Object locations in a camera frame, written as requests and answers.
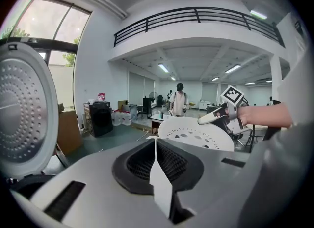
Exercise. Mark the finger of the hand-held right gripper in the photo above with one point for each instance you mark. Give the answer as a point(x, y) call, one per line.
point(224, 123)
point(211, 117)

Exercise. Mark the black standing fan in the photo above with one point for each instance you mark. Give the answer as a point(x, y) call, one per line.
point(152, 95)

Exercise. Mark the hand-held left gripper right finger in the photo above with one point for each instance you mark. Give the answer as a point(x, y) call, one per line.
point(220, 180)

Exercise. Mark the large cardboard box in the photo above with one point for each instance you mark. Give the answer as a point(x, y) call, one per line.
point(70, 131)

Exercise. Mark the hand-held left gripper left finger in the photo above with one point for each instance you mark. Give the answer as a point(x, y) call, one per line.
point(98, 205)

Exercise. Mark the white steamer plate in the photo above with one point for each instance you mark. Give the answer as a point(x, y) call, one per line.
point(196, 126)

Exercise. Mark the wooden side table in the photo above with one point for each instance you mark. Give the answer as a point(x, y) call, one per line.
point(159, 121)

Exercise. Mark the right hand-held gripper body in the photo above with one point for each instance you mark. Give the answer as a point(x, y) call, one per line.
point(232, 95)

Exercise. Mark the black-framed glass entrance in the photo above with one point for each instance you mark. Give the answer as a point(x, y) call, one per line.
point(61, 44)

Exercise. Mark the clear water jug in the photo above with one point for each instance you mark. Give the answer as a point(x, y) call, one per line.
point(116, 119)
point(126, 119)

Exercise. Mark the red and white bag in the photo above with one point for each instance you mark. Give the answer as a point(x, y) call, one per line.
point(101, 97)

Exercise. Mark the black balcony railing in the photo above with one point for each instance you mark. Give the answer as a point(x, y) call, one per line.
point(196, 15)

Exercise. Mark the black chair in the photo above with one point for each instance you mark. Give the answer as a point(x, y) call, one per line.
point(141, 111)

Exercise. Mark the open rice cooker lid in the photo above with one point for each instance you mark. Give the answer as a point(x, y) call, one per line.
point(24, 111)

